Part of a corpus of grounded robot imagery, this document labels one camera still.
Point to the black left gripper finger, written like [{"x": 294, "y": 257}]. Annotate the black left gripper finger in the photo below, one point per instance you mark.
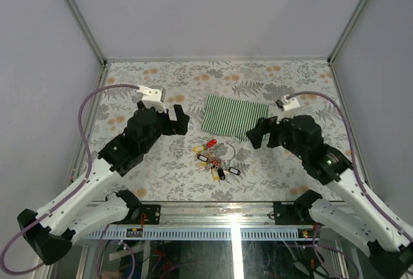
[
  {"x": 163, "y": 122},
  {"x": 180, "y": 125}
]

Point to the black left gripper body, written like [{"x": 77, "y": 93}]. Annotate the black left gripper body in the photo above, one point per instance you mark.
[{"x": 150, "y": 143}]

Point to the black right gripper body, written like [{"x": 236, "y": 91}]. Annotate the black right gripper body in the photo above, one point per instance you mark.
[{"x": 285, "y": 137}]

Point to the yellow key tag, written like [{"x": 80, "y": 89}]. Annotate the yellow key tag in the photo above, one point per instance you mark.
[
  {"x": 199, "y": 148},
  {"x": 215, "y": 175}
]

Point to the black key tag clear window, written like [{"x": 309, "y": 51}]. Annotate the black key tag clear window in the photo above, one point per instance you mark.
[{"x": 234, "y": 171}]

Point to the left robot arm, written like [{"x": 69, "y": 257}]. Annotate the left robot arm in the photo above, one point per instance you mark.
[{"x": 52, "y": 230}]

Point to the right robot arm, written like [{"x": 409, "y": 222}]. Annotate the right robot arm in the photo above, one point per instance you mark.
[{"x": 375, "y": 229}]

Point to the silver keys bunch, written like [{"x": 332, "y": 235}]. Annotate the silver keys bunch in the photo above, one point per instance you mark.
[{"x": 210, "y": 159}]

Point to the green white striped cloth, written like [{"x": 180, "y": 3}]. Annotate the green white striped cloth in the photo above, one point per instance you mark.
[{"x": 231, "y": 117}]

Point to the black key tag middle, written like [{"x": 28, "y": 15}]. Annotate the black key tag middle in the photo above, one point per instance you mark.
[{"x": 203, "y": 158}]

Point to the floral tablecloth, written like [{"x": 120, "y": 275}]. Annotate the floral tablecloth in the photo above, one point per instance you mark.
[{"x": 170, "y": 171}]

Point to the black key tag upper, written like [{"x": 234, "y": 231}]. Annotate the black key tag upper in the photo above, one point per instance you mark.
[{"x": 221, "y": 174}]

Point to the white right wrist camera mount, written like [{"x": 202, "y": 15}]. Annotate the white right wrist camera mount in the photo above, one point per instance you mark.
[{"x": 287, "y": 104}]

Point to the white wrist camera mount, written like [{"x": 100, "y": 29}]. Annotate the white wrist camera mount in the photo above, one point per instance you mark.
[
  {"x": 153, "y": 98},
  {"x": 287, "y": 104}
]

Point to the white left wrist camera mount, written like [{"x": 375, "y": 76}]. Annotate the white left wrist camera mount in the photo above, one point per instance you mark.
[{"x": 153, "y": 98}]

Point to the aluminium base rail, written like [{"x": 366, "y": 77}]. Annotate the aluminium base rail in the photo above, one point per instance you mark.
[{"x": 262, "y": 221}]

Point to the left aluminium frame post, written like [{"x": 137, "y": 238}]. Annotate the left aluminium frame post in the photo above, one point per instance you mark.
[{"x": 86, "y": 31}]

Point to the aluminium frame post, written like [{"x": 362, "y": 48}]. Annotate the aluminium frame post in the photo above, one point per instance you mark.
[
  {"x": 357, "y": 12},
  {"x": 86, "y": 31}
]

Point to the right aluminium frame post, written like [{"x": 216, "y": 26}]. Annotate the right aluminium frame post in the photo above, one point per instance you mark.
[{"x": 357, "y": 12}]

